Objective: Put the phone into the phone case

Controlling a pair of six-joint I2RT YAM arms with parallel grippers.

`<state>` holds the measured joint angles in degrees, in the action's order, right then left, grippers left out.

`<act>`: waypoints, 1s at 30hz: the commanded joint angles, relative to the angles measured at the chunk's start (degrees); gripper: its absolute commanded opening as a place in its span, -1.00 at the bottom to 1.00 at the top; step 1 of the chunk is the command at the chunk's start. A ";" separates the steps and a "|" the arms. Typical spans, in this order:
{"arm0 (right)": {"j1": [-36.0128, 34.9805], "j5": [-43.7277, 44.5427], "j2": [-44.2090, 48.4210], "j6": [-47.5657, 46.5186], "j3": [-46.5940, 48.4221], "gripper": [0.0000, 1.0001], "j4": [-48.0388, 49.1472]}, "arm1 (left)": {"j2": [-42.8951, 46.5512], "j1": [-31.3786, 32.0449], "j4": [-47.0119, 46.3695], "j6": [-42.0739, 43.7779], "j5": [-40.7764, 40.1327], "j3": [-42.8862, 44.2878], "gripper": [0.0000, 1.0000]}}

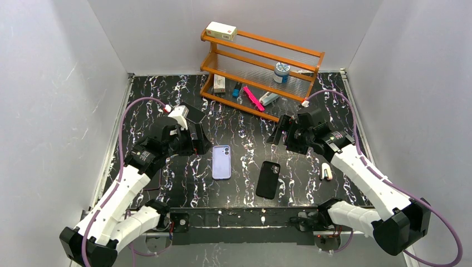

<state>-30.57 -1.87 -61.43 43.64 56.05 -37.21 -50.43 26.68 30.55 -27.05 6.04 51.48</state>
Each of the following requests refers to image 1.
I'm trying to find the orange wooden shelf rack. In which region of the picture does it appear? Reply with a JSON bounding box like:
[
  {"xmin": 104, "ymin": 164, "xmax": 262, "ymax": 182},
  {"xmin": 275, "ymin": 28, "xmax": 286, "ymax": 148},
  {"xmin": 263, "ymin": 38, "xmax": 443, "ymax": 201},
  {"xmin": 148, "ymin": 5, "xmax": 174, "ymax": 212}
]
[{"xmin": 200, "ymin": 30, "xmax": 325, "ymax": 121}]

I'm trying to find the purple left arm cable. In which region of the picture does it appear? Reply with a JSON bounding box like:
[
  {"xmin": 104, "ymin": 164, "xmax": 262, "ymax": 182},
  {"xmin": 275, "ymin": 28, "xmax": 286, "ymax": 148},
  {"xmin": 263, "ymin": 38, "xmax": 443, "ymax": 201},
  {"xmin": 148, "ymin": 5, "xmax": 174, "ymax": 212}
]
[{"xmin": 81, "ymin": 97, "xmax": 173, "ymax": 267}]

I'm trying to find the white cardboard box red label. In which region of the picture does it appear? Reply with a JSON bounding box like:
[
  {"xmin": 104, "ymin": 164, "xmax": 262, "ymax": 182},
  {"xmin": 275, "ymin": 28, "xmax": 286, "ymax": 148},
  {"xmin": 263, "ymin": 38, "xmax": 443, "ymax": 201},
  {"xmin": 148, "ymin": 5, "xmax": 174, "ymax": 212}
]
[{"xmin": 205, "ymin": 21, "xmax": 238, "ymax": 41}]

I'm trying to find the lilac phone case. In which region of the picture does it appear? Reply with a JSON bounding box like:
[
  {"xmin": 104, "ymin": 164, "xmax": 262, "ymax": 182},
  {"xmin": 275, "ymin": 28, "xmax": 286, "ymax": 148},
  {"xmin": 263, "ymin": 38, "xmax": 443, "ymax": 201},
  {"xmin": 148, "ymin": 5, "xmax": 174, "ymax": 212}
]
[{"xmin": 212, "ymin": 145, "xmax": 232, "ymax": 180}]

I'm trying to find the black phone case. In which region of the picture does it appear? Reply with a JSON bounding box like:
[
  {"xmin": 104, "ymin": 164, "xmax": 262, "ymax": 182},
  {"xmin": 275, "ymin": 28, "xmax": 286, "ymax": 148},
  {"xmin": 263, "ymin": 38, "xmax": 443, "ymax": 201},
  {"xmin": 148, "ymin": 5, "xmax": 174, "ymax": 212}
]
[{"xmin": 255, "ymin": 161, "xmax": 281, "ymax": 200}]

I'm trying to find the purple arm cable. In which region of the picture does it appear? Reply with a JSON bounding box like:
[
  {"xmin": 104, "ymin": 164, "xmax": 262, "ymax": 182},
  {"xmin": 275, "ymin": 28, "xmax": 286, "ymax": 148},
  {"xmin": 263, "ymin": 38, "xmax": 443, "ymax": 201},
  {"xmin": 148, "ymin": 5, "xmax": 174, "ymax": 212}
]
[
  {"xmin": 81, "ymin": 97, "xmax": 173, "ymax": 267},
  {"xmin": 304, "ymin": 90, "xmax": 464, "ymax": 267}
]

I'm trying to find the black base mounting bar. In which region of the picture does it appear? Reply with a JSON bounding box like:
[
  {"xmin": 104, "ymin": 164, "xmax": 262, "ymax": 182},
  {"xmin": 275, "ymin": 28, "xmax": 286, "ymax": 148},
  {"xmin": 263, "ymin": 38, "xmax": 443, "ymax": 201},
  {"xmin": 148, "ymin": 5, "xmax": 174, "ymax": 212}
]
[{"xmin": 135, "ymin": 207, "xmax": 355, "ymax": 247}]

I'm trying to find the aluminium rail frame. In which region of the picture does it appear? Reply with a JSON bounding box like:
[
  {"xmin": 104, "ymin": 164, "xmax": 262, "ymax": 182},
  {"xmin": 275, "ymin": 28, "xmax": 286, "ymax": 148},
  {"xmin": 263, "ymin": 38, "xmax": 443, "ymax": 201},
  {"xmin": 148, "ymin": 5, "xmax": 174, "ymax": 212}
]
[{"xmin": 70, "ymin": 68, "xmax": 421, "ymax": 267}]

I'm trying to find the blue marker pen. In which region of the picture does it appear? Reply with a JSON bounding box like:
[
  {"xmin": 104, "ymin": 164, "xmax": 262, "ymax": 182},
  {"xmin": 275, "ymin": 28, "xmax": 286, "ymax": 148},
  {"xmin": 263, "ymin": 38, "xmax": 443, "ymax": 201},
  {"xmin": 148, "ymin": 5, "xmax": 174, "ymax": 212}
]
[{"xmin": 232, "ymin": 82, "xmax": 242, "ymax": 98}]

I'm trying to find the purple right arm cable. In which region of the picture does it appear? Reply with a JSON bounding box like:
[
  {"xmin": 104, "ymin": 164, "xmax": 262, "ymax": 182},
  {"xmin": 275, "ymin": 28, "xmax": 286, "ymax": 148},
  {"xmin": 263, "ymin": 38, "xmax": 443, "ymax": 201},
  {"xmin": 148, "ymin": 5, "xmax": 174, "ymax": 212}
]
[{"xmin": 304, "ymin": 90, "xmax": 464, "ymax": 267}]

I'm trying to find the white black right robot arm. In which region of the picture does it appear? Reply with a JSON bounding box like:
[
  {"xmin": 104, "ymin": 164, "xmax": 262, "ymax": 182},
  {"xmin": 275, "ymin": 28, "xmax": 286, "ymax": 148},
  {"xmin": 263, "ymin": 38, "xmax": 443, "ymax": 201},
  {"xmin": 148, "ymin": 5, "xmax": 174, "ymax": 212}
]
[{"xmin": 267, "ymin": 107, "xmax": 431, "ymax": 255}]

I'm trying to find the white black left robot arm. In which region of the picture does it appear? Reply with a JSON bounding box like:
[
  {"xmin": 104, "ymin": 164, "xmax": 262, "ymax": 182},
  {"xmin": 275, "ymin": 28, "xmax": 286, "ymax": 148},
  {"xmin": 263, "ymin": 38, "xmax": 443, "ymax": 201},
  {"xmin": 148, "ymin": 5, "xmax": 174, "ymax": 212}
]
[{"xmin": 60, "ymin": 103, "xmax": 212, "ymax": 266}]

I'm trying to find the blue white round jar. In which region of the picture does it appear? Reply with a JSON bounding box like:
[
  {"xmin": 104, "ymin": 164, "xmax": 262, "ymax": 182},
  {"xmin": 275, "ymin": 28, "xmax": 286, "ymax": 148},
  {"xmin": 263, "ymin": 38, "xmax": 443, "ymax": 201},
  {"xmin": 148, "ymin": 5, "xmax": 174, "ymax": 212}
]
[{"xmin": 273, "ymin": 62, "xmax": 291, "ymax": 83}]

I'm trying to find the black smartphone purple edge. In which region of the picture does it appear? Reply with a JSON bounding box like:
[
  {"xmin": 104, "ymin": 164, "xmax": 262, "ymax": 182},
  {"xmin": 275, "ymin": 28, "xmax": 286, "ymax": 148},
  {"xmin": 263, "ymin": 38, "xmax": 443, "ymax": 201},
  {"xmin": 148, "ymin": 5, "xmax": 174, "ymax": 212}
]
[{"xmin": 143, "ymin": 170, "xmax": 162, "ymax": 191}]

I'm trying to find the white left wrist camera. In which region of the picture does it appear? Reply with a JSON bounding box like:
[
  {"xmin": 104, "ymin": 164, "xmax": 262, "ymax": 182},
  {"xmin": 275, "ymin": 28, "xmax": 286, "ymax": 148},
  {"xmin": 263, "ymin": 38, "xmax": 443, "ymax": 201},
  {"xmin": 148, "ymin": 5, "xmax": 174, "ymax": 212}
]
[{"xmin": 168, "ymin": 105, "xmax": 189, "ymax": 130}]

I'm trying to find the small white grey box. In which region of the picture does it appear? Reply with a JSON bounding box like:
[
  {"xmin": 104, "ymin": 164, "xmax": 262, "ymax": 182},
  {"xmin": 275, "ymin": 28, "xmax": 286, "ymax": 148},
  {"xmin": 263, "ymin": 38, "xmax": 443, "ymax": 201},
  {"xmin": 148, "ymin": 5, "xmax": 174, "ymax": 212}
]
[{"xmin": 213, "ymin": 75, "xmax": 226, "ymax": 93}]

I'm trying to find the pink highlighter pen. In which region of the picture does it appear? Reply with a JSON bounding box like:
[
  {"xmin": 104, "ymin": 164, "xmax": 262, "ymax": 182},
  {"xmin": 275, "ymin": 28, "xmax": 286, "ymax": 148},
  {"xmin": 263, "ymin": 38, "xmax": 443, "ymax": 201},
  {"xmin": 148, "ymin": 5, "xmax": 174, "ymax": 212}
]
[{"xmin": 243, "ymin": 86, "xmax": 265, "ymax": 112}]

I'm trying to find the small white pink gadget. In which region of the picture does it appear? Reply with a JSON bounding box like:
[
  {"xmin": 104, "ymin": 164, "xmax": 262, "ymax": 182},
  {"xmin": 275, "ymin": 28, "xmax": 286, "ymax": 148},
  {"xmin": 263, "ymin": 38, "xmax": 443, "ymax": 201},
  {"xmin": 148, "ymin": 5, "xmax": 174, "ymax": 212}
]
[{"xmin": 320, "ymin": 163, "xmax": 333, "ymax": 181}]

